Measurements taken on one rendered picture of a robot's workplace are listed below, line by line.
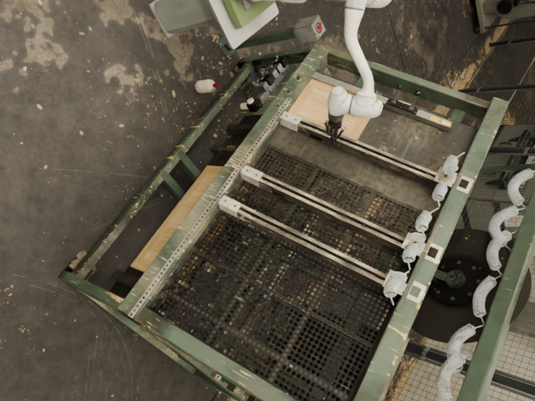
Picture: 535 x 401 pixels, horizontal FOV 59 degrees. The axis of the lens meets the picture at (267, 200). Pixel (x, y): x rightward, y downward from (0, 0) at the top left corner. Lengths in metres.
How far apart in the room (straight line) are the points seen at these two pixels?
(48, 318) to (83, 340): 0.31
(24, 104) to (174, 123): 1.04
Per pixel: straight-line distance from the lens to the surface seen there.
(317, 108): 3.11
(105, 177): 3.31
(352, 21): 2.53
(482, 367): 2.75
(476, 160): 2.92
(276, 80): 3.24
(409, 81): 3.29
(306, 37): 3.34
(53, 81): 3.20
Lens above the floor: 2.96
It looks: 44 degrees down
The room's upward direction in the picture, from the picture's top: 98 degrees clockwise
